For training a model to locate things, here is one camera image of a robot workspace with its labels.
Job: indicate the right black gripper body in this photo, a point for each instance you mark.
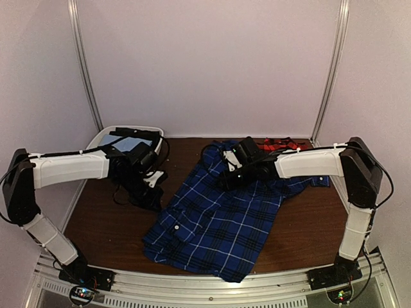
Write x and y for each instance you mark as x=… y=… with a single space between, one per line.
x=246 y=179

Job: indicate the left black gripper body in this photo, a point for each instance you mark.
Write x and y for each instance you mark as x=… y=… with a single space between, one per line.
x=140 y=196

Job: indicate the blue plaid long sleeve shirt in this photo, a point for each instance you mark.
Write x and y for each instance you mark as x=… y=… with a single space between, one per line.
x=206 y=230

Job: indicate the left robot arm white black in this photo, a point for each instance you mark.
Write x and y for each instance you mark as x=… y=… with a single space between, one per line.
x=131 y=170

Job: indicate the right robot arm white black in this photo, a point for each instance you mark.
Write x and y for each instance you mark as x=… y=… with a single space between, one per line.
x=351 y=161

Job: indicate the red black plaid folded shirt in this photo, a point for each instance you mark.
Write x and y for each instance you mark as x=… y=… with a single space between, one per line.
x=271 y=144

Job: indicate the light blue folded shirt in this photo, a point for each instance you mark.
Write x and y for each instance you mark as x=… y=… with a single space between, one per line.
x=126 y=144

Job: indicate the white plastic bin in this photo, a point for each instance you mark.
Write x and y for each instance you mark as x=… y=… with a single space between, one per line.
x=153 y=134

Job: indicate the left circuit board with leds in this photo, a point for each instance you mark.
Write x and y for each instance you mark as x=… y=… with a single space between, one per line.
x=81 y=296

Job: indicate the circuit board with leds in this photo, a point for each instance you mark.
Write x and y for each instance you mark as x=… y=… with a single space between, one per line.
x=81 y=296
x=340 y=296

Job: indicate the right circuit board with leds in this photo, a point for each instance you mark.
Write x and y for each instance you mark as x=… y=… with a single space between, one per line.
x=340 y=296

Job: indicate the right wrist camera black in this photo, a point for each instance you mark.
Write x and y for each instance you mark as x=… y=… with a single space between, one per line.
x=242 y=154

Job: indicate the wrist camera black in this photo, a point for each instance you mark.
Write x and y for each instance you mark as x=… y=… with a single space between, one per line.
x=242 y=154
x=142 y=159

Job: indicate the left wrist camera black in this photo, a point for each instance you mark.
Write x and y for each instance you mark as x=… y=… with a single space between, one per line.
x=142 y=159

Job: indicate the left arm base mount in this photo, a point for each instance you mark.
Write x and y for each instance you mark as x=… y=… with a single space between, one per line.
x=86 y=276

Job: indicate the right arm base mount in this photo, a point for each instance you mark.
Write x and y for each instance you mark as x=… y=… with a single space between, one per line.
x=331 y=276

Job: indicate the aluminium front rail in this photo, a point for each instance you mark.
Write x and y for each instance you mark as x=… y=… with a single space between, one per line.
x=133 y=289

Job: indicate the right aluminium frame post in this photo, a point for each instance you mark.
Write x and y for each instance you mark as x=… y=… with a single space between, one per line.
x=338 y=46

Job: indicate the aluminium frame post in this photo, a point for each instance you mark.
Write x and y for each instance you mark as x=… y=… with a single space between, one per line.
x=82 y=63
x=338 y=46

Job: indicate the left aluminium frame post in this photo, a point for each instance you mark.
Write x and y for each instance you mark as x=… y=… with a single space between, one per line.
x=82 y=63

